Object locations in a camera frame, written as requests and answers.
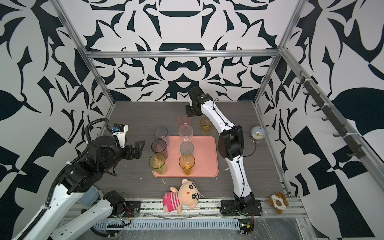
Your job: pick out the wall hook rack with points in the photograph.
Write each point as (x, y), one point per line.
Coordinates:
(329, 111)

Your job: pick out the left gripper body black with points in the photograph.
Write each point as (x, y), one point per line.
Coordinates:
(117, 152)

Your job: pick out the tall yellow glass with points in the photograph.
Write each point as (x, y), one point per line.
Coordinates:
(187, 162)

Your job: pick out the small brown plush toy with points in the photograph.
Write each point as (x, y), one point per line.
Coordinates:
(279, 202)

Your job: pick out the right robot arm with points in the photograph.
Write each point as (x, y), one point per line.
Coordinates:
(230, 147)

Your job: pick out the pink plastic tray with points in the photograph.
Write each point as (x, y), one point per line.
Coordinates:
(205, 154)

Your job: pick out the pink short glass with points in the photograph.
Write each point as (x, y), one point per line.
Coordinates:
(184, 120)

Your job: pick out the blue-grey tall glass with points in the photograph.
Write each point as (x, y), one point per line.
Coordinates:
(162, 133)

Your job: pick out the short amber glass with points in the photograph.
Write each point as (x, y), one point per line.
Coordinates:
(206, 125)

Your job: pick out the plush doll pink shirt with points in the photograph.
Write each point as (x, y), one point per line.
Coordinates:
(187, 195)

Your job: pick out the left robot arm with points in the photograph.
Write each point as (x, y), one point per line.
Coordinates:
(78, 176)

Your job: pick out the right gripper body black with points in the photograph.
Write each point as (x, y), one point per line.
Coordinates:
(191, 111)

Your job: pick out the tall light green glass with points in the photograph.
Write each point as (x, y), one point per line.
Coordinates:
(158, 163)

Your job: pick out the dark smoky glass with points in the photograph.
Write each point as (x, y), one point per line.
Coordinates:
(159, 146)

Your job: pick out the clear tall glass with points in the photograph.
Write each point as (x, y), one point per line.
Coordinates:
(186, 133)

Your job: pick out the teal frosted cup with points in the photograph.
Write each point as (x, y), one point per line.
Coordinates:
(187, 148)

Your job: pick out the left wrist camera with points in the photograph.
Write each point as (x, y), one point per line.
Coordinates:
(119, 131)

